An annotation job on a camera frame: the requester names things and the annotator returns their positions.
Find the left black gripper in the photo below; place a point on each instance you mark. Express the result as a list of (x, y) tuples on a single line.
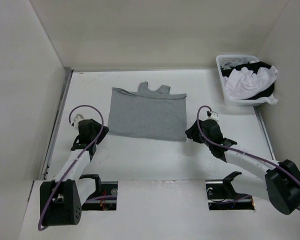
[(103, 132)]

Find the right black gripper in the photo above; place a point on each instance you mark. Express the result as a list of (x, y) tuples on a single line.
[(191, 133)]

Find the grey tank top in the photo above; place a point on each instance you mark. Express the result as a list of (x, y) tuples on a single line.
[(148, 114)]

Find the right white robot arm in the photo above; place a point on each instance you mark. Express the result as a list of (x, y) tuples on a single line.
[(276, 181)]

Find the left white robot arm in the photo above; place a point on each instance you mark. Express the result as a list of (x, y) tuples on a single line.
[(62, 197)]

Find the white tank top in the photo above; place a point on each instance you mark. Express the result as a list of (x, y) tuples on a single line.
[(244, 83)]

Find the black tank top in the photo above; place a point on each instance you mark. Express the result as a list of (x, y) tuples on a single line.
[(254, 66)]

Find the white plastic laundry basket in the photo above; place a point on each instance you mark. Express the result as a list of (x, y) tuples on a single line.
[(221, 60)]

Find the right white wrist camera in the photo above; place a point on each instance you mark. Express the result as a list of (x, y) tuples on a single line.
[(213, 115)]

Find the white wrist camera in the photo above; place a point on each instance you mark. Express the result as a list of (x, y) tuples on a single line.
[(213, 115), (78, 118)]

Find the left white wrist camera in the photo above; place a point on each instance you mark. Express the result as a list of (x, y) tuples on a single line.
[(78, 118)]

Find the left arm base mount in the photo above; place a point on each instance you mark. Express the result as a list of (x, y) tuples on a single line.
[(103, 199)]

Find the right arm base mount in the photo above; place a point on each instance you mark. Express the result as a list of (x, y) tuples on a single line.
[(221, 195)]

